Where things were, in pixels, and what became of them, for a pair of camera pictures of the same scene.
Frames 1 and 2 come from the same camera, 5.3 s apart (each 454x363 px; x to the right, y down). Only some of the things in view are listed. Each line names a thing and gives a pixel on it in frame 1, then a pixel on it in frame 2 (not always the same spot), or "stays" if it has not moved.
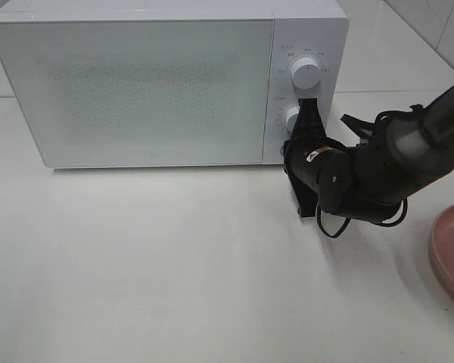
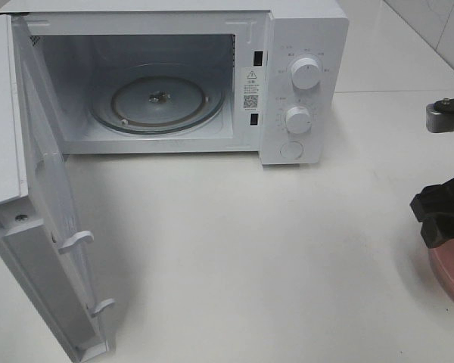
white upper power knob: x=306 y=72 stays
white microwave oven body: x=125 y=83 stays
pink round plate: x=449 y=249 stays
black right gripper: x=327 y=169 -> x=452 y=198
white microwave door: x=108 y=94 -> x=29 y=214
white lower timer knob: x=291 y=117 stays
